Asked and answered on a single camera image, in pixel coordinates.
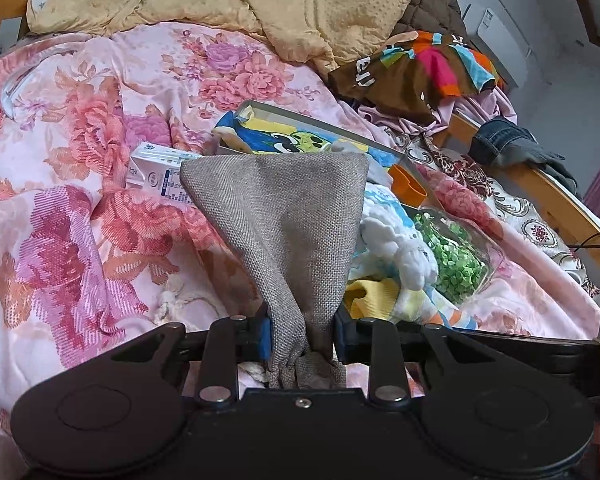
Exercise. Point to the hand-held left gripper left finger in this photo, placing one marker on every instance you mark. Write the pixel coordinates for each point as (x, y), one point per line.
(265, 335)

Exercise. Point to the brown colourful striped garment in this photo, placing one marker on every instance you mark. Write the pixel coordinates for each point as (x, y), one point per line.
(380, 80)

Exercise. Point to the blue jeans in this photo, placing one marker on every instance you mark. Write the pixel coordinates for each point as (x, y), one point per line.
(500, 140)

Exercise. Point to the clear bag of green beads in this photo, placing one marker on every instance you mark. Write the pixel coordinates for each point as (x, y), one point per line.
(450, 260)

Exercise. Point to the grey face mask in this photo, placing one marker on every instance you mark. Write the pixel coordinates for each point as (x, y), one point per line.
(380, 172)

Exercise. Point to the wooden bed frame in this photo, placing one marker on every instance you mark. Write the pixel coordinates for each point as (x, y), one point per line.
(555, 195)

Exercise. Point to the white fluffy cloth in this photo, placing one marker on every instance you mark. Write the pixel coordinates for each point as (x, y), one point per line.
(395, 245)

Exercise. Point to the pastel striped baby cloth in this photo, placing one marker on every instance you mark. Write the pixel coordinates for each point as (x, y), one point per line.
(430, 310)

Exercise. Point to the white printed cloth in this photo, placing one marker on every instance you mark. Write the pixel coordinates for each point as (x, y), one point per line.
(40, 0)

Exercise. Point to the blue yellow cartoon cloth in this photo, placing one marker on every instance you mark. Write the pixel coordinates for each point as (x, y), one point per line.
(280, 137)

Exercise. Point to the white blue carton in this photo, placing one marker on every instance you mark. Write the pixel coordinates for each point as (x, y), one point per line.
(150, 165)

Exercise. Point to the orange cup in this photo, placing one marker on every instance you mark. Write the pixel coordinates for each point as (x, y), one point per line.
(405, 182)

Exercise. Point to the brown quilted coat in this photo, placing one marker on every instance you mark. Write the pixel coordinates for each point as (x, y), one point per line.
(435, 5)

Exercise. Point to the dark grey garment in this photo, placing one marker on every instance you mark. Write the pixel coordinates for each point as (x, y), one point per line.
(555, 165)

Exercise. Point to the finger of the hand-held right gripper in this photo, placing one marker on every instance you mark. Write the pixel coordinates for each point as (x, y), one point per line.
(540, 355)

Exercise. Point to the pink floral blanket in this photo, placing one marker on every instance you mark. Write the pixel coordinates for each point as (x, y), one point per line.
(80, 135)

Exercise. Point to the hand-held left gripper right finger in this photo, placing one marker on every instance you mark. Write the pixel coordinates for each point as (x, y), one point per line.
(347, 340)

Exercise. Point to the white air conditioner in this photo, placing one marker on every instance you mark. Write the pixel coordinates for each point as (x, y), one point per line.
(500, 45)

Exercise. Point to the pale pink garment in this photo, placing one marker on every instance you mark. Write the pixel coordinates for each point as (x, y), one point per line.
(485, 105)

